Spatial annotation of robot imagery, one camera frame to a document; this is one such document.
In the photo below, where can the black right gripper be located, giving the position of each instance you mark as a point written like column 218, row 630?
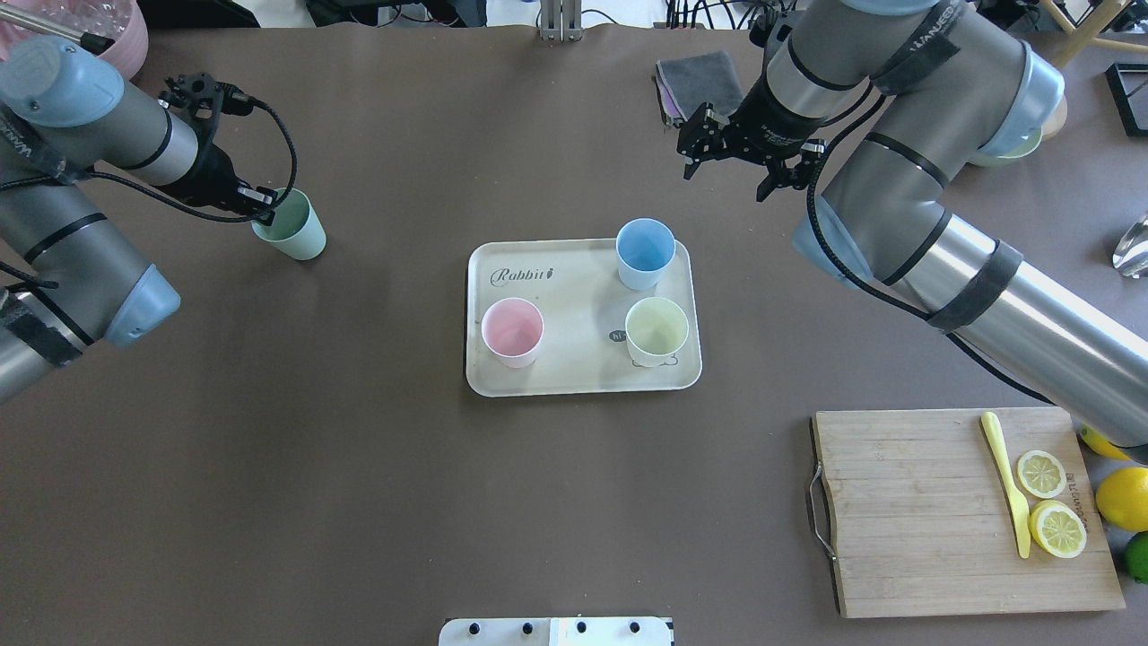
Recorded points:
column 765, row 119

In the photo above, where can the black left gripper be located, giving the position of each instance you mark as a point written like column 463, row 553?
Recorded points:
column 213, row 176

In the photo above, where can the green cup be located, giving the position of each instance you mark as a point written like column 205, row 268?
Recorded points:
column 295, row 229

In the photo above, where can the blue cup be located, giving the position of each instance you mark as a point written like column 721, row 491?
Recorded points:
column 644, row 248

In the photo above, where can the cream yellow cup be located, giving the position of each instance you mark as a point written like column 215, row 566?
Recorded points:
column 656, row 329

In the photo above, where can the pink cup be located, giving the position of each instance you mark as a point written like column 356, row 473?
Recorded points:
column 513, row 329

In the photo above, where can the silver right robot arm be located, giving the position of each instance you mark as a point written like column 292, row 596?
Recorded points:
column 875, row 107

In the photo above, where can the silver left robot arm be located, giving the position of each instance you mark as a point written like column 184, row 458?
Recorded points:
column 65, row 110

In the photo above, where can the cream rabbit tray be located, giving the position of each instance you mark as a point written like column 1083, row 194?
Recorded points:
column 575, row 284

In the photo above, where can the grey folded cloth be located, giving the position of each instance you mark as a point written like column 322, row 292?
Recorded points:
column 685, row 83

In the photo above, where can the pink bowl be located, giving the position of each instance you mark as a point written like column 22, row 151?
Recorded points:
column 121, row 21

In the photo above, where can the mint green bowl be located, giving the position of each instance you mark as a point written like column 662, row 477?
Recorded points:
column 1025, row 148

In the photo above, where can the yellow plastic knife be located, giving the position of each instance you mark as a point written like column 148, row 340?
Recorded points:
column 1018, row 506

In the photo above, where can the metal scoop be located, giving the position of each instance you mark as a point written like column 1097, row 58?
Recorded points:
column 1130, row 255

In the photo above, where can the wooden cutting board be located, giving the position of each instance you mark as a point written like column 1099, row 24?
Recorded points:
column 918, row 524

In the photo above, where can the lemon half slice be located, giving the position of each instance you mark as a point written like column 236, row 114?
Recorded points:
column 1057, row 529
column 1041, row 474

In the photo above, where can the yellow lemon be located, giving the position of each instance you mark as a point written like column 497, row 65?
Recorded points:
column 1122, row 499
column 1100, row 445

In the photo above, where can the green lime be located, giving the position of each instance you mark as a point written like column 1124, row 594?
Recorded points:
column 1135, row 558

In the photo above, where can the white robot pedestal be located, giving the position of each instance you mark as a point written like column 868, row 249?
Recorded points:
column 568, row 630

